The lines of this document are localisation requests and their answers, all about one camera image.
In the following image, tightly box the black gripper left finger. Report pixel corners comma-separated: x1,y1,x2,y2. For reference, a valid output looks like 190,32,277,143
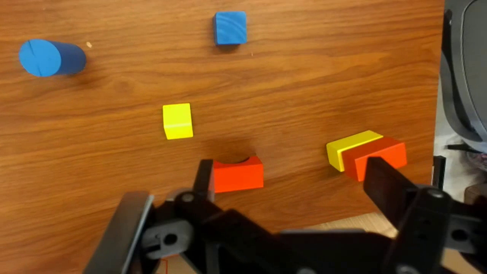
191,158,216,204

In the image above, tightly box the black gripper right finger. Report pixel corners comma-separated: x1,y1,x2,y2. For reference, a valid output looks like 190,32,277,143
362,155,453,245

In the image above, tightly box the orange arch-cut block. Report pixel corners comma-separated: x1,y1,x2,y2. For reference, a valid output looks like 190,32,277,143
210,154,266,195

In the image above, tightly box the orange rectangular block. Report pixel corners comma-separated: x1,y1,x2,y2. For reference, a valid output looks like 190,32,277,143
342,135,409,183

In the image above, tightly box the yellow cube block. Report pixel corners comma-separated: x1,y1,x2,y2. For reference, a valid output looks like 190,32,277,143
161,102,194,142

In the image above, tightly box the blue cube block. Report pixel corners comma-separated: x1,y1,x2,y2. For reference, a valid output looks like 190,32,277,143
213,11,249,49

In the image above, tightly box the blue cylinder block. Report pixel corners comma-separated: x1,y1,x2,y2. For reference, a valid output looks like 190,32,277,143
18,38,88,79

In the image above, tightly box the small black peg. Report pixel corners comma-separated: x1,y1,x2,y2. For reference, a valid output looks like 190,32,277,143
430,154,447,190

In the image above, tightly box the cardboard box with red print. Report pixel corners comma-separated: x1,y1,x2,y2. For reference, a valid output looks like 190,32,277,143
153,212,487,274

